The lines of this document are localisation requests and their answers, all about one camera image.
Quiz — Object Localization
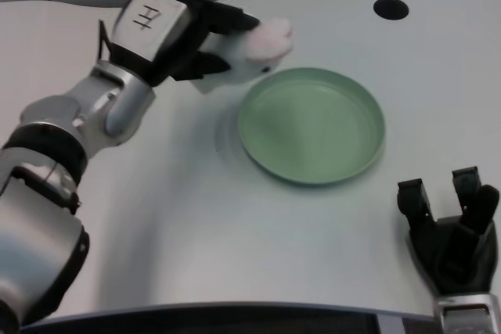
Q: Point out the black cable grommet hole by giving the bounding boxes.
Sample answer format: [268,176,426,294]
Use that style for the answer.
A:
[373,0,409,20]

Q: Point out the green round plate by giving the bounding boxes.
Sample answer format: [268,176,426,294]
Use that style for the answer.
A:
[237,66,387,187]

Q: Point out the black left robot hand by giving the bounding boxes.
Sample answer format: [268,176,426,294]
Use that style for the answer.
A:
[102,0,262,95]

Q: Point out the white rabbit doll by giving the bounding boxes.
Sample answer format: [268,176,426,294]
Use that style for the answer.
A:
[190,17,294,95]

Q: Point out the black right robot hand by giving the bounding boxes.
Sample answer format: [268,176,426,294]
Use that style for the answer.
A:
[396,166,501,296]

